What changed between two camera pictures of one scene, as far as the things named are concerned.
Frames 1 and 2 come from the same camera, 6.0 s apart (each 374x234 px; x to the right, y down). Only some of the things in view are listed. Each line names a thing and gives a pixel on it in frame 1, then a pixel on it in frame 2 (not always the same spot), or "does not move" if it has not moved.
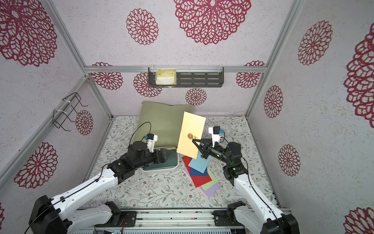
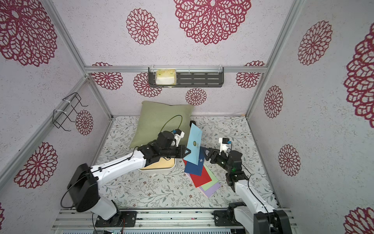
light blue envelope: (200, 164) to (194, 145)
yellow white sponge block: (165, 77) does not move
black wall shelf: (191, 77) does not move
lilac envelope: (210, 191) does not move
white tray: (192, 128) to (162, 163)
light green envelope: (214, 181) does not move
